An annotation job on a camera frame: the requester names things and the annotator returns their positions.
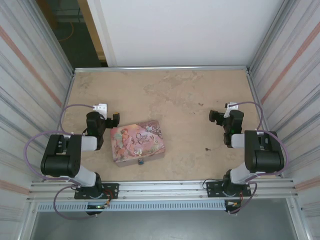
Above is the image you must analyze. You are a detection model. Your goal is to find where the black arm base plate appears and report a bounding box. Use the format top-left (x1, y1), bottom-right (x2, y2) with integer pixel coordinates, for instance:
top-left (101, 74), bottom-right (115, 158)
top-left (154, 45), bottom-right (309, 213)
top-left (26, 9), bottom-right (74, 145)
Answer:
top-left (74, 183), bottom-right (120, 200)
top-left (205, 181), bottom-right (252, 198)

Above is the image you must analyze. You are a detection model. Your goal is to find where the black controller board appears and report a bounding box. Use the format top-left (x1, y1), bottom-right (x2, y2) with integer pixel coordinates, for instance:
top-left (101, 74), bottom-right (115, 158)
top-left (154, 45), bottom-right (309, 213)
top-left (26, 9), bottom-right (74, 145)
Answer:
top-left (224, 199), bottom-right (243, 215)
top-left (86, 203), bottom-right (107, 217)

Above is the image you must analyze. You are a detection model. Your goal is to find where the aluminium mounting rail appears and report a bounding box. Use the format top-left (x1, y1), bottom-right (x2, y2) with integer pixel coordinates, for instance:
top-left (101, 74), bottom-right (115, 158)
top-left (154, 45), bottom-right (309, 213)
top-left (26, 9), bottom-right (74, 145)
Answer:
top-left (26, 177), bottom-right (300, 203)

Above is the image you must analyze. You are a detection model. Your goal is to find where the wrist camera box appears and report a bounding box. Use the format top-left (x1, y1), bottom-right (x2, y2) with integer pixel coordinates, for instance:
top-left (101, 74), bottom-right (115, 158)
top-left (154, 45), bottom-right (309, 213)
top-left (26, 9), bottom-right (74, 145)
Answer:
top-left (223, 101), bottom-right (240, 119)
top-left (92, 102), bottom-right (109, 119)

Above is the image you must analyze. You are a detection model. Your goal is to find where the aluminium frame cross bar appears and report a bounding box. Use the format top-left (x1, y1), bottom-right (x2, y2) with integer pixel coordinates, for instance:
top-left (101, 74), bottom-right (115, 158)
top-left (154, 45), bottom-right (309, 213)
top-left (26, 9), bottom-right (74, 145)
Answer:
top-left (73, 65), bottom-right (251, 74)

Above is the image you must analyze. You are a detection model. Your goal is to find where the wooden door frame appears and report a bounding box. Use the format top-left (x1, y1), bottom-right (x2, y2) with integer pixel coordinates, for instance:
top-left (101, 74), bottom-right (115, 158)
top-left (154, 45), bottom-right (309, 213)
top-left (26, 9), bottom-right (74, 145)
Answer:
top-left (77, 0), bottom-right (109, 61)

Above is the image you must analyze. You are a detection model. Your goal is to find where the aluminium frame side bar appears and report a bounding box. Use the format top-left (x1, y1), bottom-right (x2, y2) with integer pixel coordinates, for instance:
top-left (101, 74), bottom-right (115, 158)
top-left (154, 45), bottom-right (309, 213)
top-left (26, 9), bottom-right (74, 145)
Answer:
top-left (57, 71), bottom-right (76, 132)
top-left (246, 69), bottom-right (285, 179)

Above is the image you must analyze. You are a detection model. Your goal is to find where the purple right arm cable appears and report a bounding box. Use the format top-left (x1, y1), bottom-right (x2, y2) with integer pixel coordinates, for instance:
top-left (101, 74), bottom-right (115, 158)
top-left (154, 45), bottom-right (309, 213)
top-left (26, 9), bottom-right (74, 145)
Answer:
top-left (228, 101), bottom-right (290, 215)

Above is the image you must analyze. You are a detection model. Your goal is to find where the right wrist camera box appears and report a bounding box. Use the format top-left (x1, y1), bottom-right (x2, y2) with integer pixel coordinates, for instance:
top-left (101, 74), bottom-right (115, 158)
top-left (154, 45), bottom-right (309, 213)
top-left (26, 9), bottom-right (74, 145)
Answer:
top-left (223, 101), bottom-right (240, 119)

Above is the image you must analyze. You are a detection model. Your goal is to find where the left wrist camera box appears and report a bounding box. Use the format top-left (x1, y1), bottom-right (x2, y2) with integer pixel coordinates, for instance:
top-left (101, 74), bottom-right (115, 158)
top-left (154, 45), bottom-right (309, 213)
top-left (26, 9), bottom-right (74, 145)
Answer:
top-left (92, 102), bottom-right (109, 119)

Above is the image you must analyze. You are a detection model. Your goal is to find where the orange floor cable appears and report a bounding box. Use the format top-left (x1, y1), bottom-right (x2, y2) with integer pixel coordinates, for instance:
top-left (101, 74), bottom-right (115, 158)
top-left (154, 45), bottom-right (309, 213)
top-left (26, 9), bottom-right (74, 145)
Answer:
top-left (58, 21), bottom-right (75, 42)

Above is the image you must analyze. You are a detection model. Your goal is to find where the grey slotted cable duct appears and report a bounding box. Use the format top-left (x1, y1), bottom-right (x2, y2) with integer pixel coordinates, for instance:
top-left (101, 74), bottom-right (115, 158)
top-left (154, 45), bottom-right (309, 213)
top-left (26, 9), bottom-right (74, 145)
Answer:
top-left (36, 201), bottom-right (227, 212)

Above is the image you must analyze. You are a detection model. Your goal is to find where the pink fairy tin box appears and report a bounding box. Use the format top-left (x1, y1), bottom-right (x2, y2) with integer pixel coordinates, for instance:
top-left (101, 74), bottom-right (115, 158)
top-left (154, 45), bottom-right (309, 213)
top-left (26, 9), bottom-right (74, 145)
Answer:
top-left (110, 119), bottom-right (166, 169)

